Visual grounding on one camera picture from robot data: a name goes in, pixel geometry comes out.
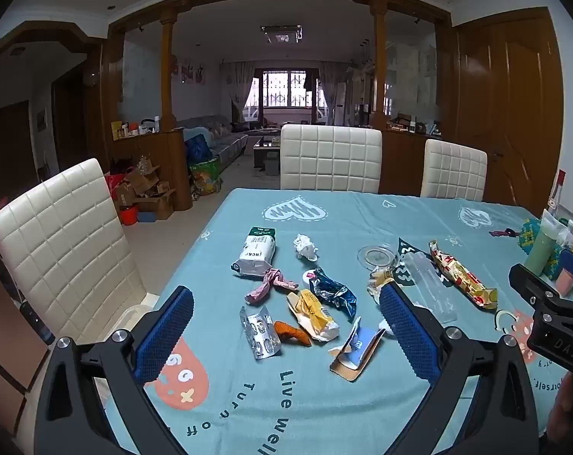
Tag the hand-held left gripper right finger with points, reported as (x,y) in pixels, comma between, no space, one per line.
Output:
(407,336)

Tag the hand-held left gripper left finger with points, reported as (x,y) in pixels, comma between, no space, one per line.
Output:
(165,336)

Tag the torn blue cardboard box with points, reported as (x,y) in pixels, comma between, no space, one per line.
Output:
(357,350)

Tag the clear plastic packaging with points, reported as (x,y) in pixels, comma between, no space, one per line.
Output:
(428,284)

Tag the cream printed wrapper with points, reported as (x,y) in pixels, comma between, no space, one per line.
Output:
(376,279)

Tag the gold red snack wrapper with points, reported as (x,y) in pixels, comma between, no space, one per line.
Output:
(461,277)

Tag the blue foil wrapper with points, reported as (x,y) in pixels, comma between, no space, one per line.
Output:
(333,294)

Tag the clear round dish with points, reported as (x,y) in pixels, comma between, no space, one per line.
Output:
(376,256)

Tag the silver blister pack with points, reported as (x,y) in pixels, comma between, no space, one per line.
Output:
(260,336)

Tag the yellow plastic wrapper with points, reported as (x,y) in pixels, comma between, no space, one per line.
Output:
(310,313)

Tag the pink paper wrapper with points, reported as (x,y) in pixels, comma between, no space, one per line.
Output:
(267,284)

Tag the white bottle cap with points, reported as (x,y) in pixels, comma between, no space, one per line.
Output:
(310,276)

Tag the orange peel piece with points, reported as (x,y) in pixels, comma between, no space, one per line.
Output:
(291,331)

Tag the white green paper packet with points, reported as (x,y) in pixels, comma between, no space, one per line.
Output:
(258,251)

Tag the white tissue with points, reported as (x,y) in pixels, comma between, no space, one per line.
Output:
(305,248)

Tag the person's right hand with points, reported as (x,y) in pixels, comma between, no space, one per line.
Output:
(561,403)

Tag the clear bottle red cap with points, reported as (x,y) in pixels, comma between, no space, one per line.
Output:
(555,194)

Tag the red bucket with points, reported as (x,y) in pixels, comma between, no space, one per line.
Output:
(128,215)

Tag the open cardboard box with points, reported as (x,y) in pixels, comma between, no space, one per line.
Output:
(141,180)
(156,206)

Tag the cream quilted leather chair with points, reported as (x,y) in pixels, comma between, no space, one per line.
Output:
(331,159)
(452,170)
(63,246)

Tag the small brown cardboard box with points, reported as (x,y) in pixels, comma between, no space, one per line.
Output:
(123,196)

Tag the brown wooden furniture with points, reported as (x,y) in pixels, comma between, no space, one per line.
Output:
(6,341)

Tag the colourful woven bag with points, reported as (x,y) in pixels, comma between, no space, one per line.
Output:
(205,177)

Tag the brown wooden door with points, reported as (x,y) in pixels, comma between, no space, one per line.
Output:
(509,104)

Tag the wooden partition cabinet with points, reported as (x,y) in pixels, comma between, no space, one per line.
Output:
(405,161)
(168,161)

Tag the blue patterned bag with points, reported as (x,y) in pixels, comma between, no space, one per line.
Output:
(197,148)

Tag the grey stool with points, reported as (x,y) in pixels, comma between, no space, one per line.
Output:
(271,166)

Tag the grey sofa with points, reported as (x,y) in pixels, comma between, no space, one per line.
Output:
(224,140)

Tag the dark coffee table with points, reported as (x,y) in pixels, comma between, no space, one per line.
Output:
(265,147)

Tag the white standing air conditioner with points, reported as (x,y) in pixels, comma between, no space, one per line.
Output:
(343,104)

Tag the patterned curtain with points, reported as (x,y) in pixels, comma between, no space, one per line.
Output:
(328,90)
(234,90)

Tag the barred window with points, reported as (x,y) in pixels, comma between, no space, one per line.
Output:
(284,87)

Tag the rectangular ceiling lamp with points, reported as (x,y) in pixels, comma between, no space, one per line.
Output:
(281,34)

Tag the wall pictures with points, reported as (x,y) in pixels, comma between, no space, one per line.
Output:
(189,71)

